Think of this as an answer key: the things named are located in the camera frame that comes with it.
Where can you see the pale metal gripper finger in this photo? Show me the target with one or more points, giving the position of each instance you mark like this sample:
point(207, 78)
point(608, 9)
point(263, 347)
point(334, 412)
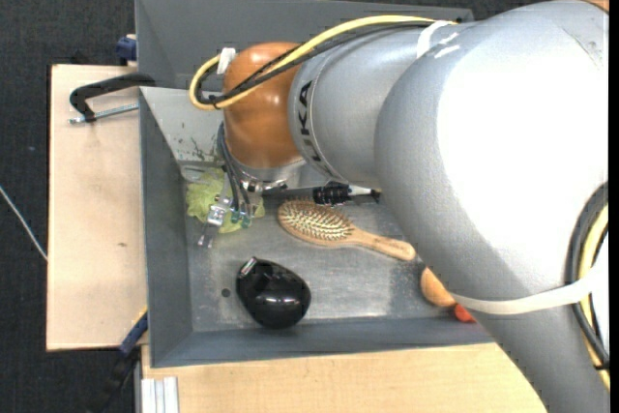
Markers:
point(218, 220)
point(210, 220)

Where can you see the yellow-green crumpled cloth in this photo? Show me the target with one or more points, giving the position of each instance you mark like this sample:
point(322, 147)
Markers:
point(200, 203)

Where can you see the wooden hairbrush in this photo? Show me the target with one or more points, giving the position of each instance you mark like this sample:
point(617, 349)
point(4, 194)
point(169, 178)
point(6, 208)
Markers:
point(314, 222)

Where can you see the glossy black computer mouse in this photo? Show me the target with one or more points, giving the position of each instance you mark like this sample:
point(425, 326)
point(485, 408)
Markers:
point(273, 295)

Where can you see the pale brown flat board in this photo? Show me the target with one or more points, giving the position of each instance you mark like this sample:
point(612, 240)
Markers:
point(92, 217)

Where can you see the grey metal bin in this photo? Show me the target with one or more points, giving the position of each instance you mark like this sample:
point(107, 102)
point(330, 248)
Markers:
point(358, 290)

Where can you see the tan orange rounded object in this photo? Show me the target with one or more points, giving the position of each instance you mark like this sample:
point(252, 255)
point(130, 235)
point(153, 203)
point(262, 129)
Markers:
point(433, 290)

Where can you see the small red-orange object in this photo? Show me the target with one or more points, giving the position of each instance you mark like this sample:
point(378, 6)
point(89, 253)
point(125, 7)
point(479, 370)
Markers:
point(464, 314)

